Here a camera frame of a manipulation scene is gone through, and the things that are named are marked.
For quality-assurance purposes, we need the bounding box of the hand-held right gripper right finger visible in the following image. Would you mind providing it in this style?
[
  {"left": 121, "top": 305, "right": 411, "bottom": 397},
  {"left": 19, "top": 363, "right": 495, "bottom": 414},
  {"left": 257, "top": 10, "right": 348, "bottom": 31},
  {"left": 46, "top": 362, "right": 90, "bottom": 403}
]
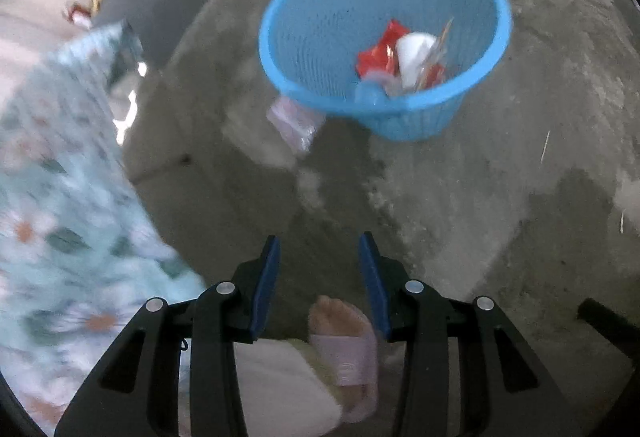
[{"left": 359, "top": 232, "right": 583, "bottom": 437}]

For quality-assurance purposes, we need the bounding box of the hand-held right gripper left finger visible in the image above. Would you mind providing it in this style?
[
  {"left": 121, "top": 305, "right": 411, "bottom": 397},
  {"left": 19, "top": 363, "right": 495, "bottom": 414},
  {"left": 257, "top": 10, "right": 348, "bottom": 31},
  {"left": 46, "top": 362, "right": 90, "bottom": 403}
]
[{"left": 54, "top": 234, "right": 281, "bottom": 437}]

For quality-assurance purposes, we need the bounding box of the clear printed plastic bag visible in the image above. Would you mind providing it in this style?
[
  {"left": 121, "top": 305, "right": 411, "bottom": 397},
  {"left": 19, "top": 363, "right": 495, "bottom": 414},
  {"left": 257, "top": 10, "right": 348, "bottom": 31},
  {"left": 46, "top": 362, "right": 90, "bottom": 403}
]
[{"left": 266, "top": 96, "right": 326, "bottom": 154}]

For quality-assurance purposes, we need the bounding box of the small clear plastic bottle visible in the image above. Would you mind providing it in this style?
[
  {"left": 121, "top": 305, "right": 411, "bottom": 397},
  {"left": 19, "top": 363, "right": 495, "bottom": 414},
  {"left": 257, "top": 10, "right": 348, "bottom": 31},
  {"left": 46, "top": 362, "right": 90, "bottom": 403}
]
[{"left": 354, "top": 71, "right": 398, "bottom": 107}]

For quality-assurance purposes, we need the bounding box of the red foil wrapper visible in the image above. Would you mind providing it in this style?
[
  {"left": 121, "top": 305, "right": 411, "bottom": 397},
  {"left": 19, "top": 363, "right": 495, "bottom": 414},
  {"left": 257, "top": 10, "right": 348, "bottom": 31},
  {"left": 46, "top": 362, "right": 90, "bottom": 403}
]
[{"left": 356, "top": 20, "right": 408, "bottom": 78}]

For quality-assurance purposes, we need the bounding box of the blue mesh basket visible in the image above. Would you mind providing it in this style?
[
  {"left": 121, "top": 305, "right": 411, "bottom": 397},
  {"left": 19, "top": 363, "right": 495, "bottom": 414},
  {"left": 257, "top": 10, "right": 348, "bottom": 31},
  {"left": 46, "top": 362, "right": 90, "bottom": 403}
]
[{"left": 258, "top": 0, "right": 514, "bottom": 142}]

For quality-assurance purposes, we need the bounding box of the person's foot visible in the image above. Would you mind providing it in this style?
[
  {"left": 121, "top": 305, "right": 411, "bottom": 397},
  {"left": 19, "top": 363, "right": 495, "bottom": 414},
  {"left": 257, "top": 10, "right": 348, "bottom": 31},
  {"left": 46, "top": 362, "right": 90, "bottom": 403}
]
[{"left": 307, "top": 295, "right": 378, "bottom": 410}]

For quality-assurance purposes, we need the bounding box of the pink slipper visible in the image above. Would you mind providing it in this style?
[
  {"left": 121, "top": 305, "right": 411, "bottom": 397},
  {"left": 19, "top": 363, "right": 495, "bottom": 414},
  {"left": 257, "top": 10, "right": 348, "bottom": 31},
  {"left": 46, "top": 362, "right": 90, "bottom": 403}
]
[{"left": 309, "top": 329, "right": 380, "bottom": 423}]

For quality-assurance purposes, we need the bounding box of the floral blue cloth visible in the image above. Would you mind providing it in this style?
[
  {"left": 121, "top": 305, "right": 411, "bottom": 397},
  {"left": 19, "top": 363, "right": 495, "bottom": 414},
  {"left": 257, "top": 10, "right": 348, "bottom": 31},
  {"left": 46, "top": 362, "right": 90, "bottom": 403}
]
[{"left": 0, "top": 20, "right": 206, "bottom": 435}]

